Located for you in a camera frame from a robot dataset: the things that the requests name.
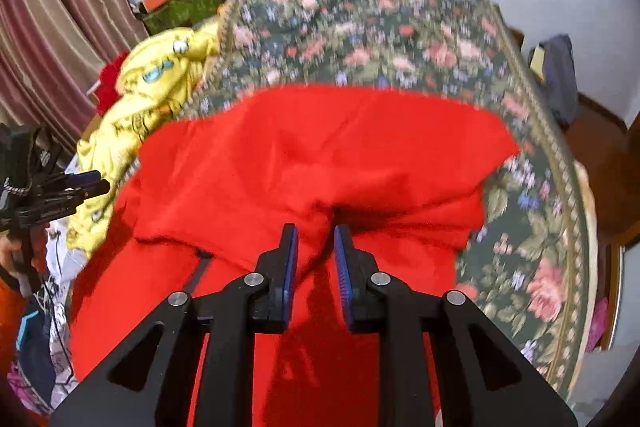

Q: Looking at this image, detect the green printed cloth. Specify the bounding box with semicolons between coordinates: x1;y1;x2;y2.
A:
142;0;223;35

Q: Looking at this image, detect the yellow cartoon blanket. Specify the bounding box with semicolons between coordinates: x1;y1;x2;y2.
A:
65;27;221;253

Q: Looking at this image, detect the person's left hand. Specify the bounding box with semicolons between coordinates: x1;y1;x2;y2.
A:
0;236;38;280

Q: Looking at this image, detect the striped curtain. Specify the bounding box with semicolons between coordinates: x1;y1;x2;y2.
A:
0;0;146;142

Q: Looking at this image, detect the grey bag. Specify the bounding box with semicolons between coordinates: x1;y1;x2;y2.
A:
537;34;581;125

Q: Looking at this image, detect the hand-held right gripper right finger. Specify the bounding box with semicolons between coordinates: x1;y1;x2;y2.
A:
333;223;578;427

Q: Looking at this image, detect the red zip jacket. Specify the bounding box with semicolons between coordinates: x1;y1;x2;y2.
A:
67;84;521;427

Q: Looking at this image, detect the floral blanket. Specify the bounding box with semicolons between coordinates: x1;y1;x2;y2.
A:
175;0;598;403

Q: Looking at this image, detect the wooden bed frame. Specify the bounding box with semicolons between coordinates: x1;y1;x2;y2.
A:
502;24;527;58

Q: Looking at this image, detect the dark blue cloth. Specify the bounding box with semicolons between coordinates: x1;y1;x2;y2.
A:
12;292;58;408

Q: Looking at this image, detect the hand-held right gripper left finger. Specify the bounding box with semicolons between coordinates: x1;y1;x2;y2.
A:
47;223;300;427

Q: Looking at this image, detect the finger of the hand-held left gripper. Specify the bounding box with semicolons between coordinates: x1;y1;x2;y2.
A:
40;179;112;220
39;171;102;188

